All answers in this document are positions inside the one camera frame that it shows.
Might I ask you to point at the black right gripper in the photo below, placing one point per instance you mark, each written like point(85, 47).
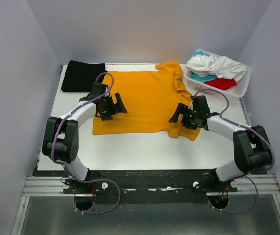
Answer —
point(180, 109)

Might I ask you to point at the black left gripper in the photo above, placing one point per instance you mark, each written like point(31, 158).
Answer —
point(107, 116)

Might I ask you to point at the yellow t shirt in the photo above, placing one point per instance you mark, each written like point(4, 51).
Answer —
point(151, 98)

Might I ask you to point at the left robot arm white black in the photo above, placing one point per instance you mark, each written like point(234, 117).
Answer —
point(61, 137)

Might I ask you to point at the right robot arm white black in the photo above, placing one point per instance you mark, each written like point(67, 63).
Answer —
point(251, 147)

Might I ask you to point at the light blue t shirt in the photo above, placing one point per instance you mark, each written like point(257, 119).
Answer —
point(204, 79)

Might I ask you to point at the white plastic laundry basket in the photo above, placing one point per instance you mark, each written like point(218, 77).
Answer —
point(236, 91)

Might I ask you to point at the white crumpled t shirt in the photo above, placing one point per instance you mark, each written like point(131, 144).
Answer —
point(222, 67)

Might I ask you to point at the red t shirt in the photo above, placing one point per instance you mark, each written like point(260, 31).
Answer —
point(222, 84)

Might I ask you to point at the folded black t shirt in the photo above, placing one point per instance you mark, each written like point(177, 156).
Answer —
point(80, 77)

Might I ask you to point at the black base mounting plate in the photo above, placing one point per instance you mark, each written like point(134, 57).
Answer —
point(143, 186)

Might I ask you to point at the aluminium frame rail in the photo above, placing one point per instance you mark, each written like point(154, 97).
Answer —
point(52, 186)

